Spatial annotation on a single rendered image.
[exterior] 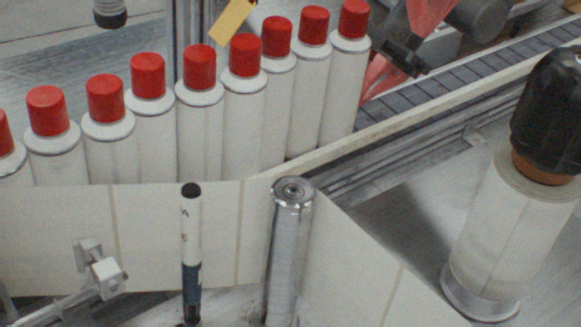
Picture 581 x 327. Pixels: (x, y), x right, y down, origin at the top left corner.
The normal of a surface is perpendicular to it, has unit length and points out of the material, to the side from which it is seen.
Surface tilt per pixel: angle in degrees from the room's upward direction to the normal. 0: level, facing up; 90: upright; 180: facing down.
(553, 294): 0
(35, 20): 0
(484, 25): 87
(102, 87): 2
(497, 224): 91
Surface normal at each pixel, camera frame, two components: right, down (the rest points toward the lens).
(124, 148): 0.73, 0.51
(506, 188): -0.86, 0.32
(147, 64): 0.09, -0.76
